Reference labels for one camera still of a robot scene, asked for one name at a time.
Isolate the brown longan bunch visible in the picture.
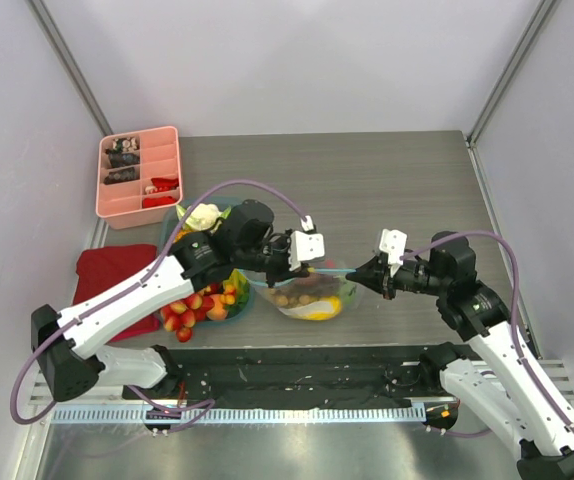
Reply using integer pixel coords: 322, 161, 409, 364
268, 288, 317, 309

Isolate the purple grape bunch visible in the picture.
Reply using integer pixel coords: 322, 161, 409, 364
286, 273, 342, 297

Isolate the clear zip top bag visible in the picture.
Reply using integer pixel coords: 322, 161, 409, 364
242, 259, 364, 321

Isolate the yellow pear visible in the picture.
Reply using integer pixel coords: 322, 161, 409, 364
284, 296, 343, 321

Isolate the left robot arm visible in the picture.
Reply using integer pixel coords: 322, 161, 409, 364
30, 200, 324, 402

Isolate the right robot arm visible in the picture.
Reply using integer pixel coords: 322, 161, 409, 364
346, 230, 574, 479

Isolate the teal food tray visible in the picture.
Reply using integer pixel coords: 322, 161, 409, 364
157, 196, 255, 324

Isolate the orange peach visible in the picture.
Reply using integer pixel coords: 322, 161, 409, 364
206, 294, 237, 322

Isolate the white cauliflower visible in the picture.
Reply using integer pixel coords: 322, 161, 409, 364
180, 203, 232, 235

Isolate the orange pineapple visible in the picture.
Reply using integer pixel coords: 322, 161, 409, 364
173, 229, 193, 243

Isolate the pink compartment organizer box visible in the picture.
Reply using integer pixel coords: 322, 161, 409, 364
96, 126, 183, 230

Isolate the red cloth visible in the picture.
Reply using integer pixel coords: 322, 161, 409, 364
74, 243, 161, 344

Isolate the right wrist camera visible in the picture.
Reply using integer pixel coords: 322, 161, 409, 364
375, 229, 408, 277

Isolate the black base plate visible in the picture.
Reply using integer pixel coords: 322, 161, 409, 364
144, 346, 447, 410

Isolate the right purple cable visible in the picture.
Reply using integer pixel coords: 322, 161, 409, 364
399, 229, 574, 466

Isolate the purple cable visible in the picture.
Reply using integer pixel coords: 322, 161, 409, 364
399, 229, 574, 466
9, 178, 315, 433

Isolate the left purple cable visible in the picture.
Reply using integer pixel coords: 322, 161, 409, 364
9, 178, 315, 433

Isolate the white cable duct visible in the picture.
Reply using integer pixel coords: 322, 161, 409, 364
51, 403, 426, 425

